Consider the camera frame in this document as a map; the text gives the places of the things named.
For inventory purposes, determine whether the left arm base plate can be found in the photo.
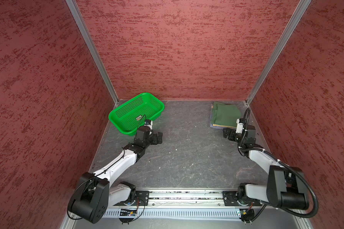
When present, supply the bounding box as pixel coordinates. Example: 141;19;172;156
114;190;150;206

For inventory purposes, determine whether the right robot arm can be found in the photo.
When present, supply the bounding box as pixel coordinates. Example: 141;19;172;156
223;125;310;210

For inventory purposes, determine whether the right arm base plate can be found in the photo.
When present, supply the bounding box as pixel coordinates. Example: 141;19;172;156
222;191;262;208

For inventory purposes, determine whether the yellow skirt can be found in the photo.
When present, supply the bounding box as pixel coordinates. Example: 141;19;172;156
210;124;237;129

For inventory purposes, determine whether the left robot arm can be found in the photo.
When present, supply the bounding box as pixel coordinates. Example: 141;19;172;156
67;125;163;224

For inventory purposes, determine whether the aluminium corner post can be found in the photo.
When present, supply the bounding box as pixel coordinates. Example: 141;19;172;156
66;0;119;107
246;0;311;106

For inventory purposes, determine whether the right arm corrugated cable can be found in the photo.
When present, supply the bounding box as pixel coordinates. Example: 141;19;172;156
237;107;319;224

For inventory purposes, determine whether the left aluminium corner post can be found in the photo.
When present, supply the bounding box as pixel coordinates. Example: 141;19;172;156
66;0;119;107

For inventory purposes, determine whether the lavender skirt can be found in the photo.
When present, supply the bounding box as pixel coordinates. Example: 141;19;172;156
209;107;224;130

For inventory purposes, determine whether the dark green skirt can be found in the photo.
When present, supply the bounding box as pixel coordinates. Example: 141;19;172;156
212;102;242;126

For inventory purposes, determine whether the green plastic basket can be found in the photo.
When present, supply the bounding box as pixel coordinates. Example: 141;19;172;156
109;93;165;136

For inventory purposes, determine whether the right aluminium corner post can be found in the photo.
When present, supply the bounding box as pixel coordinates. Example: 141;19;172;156
246;0;311;106

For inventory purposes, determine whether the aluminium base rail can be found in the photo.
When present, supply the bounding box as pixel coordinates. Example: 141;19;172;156
108;188;247;209

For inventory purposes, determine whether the white slotted cable duct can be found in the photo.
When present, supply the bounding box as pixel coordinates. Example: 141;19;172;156
103;208;241;221

